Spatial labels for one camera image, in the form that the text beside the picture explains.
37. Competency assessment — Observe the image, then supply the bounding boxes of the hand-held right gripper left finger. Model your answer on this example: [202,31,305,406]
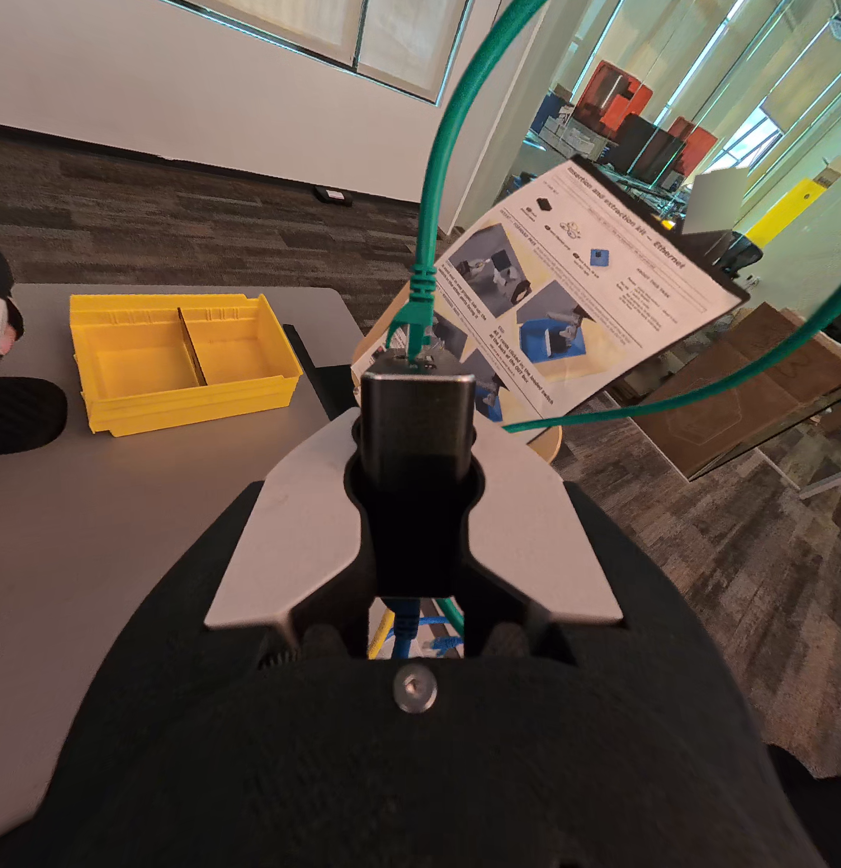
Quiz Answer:
[203,407,379,657]

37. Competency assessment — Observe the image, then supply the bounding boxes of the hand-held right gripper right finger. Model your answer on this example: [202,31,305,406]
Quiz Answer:
[463,433,625,657]

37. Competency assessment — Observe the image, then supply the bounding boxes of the black network switch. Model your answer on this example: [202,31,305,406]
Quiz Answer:
[359,349,477,599]

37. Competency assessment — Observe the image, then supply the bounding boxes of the blue ethernet cable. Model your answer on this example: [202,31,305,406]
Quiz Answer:
[392,597,464,660]

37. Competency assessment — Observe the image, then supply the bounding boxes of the green ethernet cable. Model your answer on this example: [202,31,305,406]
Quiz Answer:
[385,0,841,642]

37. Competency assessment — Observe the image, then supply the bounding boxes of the yellow plastic bin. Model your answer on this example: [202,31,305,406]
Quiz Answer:
[69,293,305,439]

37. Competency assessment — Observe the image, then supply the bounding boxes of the brown cardboard box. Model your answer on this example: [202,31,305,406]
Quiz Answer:
[610,304,841,481]

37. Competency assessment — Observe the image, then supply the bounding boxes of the printed instruction sheet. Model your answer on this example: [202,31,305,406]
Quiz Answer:
[353,156,751,438]

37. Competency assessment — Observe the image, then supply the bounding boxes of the black office chair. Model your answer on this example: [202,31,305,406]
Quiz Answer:
[678,229,765,280]

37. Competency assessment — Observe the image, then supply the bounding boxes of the orange 3D printer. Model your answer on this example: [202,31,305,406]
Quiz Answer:
[666,115,718,174]
[572,60,653,138]

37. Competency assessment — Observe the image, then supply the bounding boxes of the yellow cabinet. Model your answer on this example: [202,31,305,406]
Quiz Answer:
[745,161,841,248]

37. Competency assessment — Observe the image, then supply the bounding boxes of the large paned window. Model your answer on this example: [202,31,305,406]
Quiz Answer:
[161,0,473,107]

